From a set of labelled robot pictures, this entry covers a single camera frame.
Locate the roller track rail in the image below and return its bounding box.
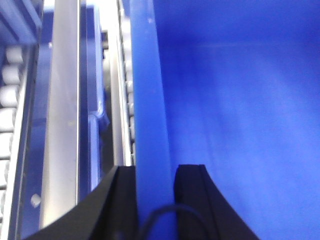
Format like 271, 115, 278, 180
0, 45, 32, 240
108, 0, 136, 167

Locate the metal divider rail left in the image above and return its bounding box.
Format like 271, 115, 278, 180
39, 0, 81, 229

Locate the roller track rail right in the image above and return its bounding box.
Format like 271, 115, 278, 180
108, 0, 136, 167

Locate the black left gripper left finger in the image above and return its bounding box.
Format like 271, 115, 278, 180
28, 166, 138, 240

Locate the blue plastic bin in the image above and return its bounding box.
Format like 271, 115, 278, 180
124, 0, 320, 240
79, 2, 110, 200

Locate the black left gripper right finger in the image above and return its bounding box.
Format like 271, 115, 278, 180
174, 164, 258, 240

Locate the roller track rail left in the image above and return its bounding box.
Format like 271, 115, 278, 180
0, 45, 32, 240

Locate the black cable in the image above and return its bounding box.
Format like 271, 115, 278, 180
138, 203, 213, 240

